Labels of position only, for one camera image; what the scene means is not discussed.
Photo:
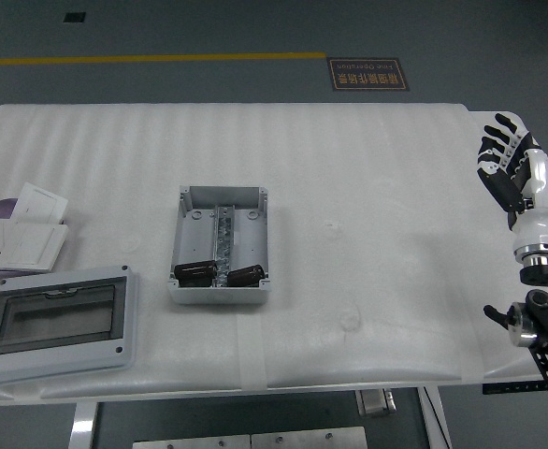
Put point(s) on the metal rail in box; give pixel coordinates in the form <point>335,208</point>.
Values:
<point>222,234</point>

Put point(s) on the metal bracket under table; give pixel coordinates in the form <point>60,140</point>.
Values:
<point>376,403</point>

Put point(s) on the black floor hatch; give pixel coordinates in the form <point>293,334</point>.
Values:
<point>74,18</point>

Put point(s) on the white switch plate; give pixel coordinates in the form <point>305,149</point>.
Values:
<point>40,203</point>
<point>35,245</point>

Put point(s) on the white foam mat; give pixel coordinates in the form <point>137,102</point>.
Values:
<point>302,154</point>

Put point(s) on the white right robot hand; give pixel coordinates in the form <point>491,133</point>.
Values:
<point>536,220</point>

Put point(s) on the white table leg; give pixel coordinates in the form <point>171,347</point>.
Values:
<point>83,425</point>
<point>435,421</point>

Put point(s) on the grey cover with window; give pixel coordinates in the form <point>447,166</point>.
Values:
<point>59,360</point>

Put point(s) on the grey open junction box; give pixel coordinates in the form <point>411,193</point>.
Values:
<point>250,234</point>

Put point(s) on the black battery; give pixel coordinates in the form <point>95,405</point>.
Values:
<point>195,273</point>
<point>245,276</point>

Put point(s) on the black floor sign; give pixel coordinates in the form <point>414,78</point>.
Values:
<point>367,74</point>

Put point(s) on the black table control panel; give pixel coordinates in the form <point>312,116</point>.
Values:
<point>512,388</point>

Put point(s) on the grey metal plate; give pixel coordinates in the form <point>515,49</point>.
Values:
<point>309,439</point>
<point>192,442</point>

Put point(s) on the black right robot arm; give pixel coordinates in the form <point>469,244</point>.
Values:
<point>547,313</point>

